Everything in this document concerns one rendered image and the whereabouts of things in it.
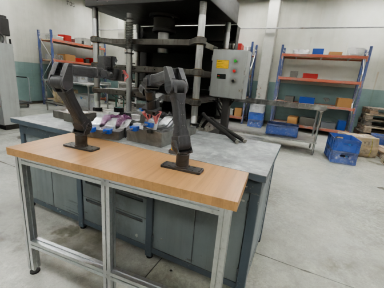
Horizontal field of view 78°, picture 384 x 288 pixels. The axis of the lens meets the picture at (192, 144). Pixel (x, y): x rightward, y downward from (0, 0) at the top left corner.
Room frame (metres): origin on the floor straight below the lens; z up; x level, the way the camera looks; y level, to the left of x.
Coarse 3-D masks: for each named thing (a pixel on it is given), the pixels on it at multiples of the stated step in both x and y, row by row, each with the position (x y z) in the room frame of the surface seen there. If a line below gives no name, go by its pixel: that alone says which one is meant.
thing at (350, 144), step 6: (330, 138) 4.31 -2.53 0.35; (336, 138) 3.96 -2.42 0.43; (348, 138) 4.41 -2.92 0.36; (354, 138) 4.22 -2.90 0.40; (330, 144) 4.22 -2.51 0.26; (336, 144) 3.96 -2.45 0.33; (342, 144) 3.93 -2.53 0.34; (348, 144) 4.41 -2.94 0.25; (354, 144) 3.88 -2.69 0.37; (360, 144) 3.85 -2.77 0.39; (336, 150) 3.95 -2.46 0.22; (342, 150) 3.93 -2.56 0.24; (348, 150) 3.90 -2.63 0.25; (354, 150) 3.87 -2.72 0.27
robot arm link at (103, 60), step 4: (100, 56) 1.41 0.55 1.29; (104, 56) 1.42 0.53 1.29; (108, 56) 1.44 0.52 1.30; (100, 60) 1.41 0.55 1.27; (104, 60) 1.42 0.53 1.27; (108, 60) 1.43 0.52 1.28; (100, 64) 1.41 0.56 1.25; (104, 64) 1.42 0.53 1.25; (108, 64) 1.43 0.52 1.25; (104, 68) 1.40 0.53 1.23; (100, 72) 1.35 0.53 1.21; (104, 72) 1.38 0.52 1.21; (104, 76) 1.38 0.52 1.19
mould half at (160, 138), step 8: (168, 120) 1.66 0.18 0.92; (128, 128) 1.46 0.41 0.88; (144, 128) 1.46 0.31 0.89; (168, 128) 1.55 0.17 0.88; (192, 128) 1.75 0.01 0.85; (128, 136) 1.46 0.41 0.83; (136, 136) 1.44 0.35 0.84; (144, 136) 1.41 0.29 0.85; (152, 136) 1.39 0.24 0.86; (160, 136) 1.37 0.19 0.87; (168, 136) 1.43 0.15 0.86; (152, 144) 1.39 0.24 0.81; (160, 144) 1.36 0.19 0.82; (168, 144) 1.44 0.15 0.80
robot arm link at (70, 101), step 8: (56, 80) 1.12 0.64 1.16; (56, 88) 1.14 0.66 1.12; (72, 88) 1.17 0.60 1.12; (64, 96) 1.15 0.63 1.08; (72, 96) 1.17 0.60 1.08; (72, 104) 1.18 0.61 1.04; (72, 112) 1.19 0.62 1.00; (80, 112) 1.22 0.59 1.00; (80, 120) 1.22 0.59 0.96; (88, 120) 1.26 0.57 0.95; (80, 128) 1.24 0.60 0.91
